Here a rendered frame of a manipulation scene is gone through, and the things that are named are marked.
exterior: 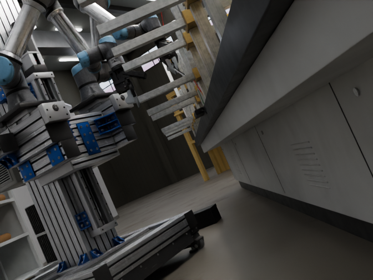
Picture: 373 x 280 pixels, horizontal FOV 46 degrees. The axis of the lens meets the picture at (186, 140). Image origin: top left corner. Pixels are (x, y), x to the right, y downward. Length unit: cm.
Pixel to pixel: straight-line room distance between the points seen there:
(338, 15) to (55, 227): 215
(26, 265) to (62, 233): 254
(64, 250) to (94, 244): 17
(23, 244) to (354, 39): 463
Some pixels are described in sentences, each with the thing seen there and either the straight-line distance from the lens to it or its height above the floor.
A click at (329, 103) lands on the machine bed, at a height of 47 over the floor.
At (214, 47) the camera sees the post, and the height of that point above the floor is 77.
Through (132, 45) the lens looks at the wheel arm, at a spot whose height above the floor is 94.
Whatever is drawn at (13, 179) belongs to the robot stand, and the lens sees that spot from 258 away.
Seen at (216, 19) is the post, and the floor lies 77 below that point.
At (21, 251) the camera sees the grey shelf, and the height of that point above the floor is 35.
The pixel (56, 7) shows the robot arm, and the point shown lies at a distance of 233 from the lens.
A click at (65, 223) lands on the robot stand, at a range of 243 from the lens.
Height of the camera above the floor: 48
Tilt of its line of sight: 3 degrees up
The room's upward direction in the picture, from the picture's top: 24 degrees counter-clockwise
